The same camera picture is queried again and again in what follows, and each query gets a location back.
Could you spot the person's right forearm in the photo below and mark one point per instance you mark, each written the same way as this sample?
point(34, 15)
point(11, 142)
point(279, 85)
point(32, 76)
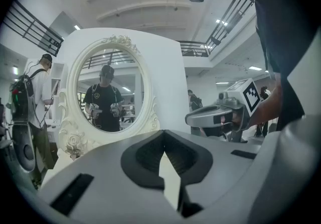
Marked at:
point(265, 107)

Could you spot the person's black-clothed body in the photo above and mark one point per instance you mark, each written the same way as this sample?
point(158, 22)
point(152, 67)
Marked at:
point(283, 29)

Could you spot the white ornate oval mirror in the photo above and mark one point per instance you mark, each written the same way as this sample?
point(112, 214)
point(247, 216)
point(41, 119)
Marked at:
point(72, 107)

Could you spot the black backpack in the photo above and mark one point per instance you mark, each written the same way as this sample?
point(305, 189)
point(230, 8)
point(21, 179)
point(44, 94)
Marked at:
point(23, 92)

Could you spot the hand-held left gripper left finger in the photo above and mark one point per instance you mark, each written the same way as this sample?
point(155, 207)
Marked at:
point(105, 175)

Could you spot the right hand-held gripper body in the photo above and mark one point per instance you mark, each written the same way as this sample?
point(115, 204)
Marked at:
point(235, 102)

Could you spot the black balcony railing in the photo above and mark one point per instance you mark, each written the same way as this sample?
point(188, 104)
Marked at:
point(30, 25)
point(225, 24)

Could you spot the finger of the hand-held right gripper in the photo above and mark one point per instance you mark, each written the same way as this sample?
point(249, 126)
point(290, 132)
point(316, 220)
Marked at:
point(200, 118)

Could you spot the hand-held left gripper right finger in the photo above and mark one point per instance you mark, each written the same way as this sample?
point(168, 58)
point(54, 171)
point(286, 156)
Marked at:
point(220, 175)

